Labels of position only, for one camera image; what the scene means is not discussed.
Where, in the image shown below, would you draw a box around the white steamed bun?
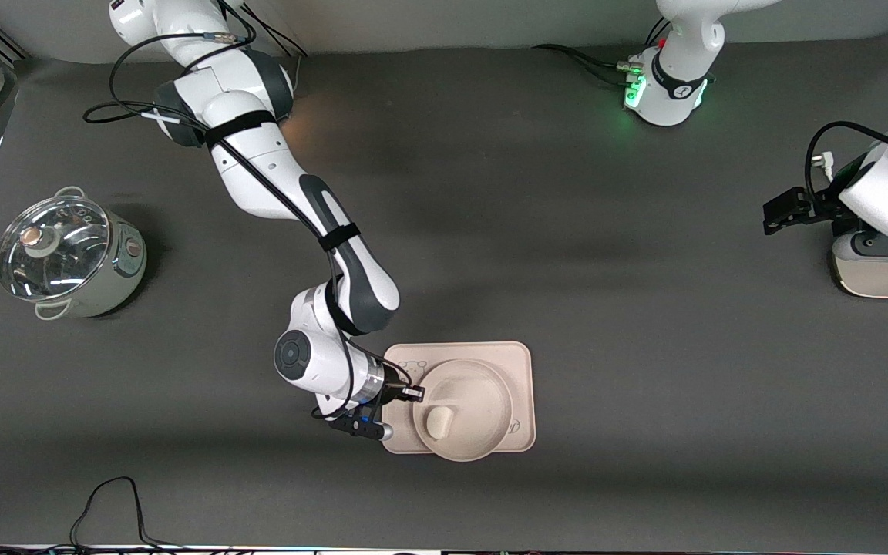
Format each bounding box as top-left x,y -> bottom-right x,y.
423,405 -> 455,439

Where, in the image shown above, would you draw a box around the round beige plate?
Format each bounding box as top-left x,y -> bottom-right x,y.
412,359 -> 516,463

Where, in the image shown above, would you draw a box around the beige tray with rabbit print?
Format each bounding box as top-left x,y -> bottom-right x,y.
381,341 -> 537,455

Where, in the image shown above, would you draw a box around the cream white toaster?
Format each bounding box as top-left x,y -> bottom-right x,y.
832,231 -> 888,299

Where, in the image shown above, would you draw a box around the pale green electric pot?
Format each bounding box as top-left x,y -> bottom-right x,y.
34,186 -> 148,321

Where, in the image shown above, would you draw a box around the glass pot lid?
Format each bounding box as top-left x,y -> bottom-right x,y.
0,195 -> 111,301

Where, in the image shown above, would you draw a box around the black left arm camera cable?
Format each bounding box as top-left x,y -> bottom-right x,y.
804,120 -> 888,203

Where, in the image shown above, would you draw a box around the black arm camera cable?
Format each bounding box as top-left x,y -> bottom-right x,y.
82,29 -> 415,422
804,120 -> 888,203

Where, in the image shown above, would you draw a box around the black left arm base cables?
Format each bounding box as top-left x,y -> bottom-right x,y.
533,15 -> 672,87

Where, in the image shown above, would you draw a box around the black arm base cables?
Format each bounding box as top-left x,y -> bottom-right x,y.
533,15 -> 672,87
240,0 -> 311,59

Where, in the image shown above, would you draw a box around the black cable loop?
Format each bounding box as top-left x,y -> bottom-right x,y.
70,476 -> 183,551

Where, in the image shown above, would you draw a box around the black right arm base cables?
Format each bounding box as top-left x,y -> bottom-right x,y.
240,0 -> 311,59

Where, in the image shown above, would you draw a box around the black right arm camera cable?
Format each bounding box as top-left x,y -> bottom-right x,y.
82,29 -> 415,422

